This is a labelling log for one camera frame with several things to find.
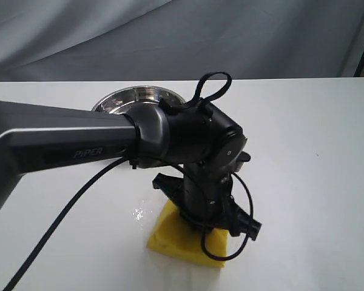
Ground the yellow sponge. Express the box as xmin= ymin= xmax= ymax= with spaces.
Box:
xmin=147 ymin=200 xmax=225 ymax=268

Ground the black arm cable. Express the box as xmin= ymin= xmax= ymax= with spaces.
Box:
xmin=2 ymin=154 xmax=253 ymax=291

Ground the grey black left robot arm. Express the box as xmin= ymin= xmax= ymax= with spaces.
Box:
xmin=0 ymin=99 xmax=261 ymax=239

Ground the grey fabric backdrop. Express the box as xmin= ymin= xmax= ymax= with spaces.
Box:
xmin=0 ymin=1 xmax=364 ymax=81

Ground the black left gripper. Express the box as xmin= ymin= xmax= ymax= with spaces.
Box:
xmin=152 ymin=163 xmax=261 ymax=241

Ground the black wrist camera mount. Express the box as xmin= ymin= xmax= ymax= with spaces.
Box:
xmin=234 ymin=151 xmax=251 ymax=172

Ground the round stainless steel dish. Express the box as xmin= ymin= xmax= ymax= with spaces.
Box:
xmin=92 ymin=85 xmax=185 ymax=115

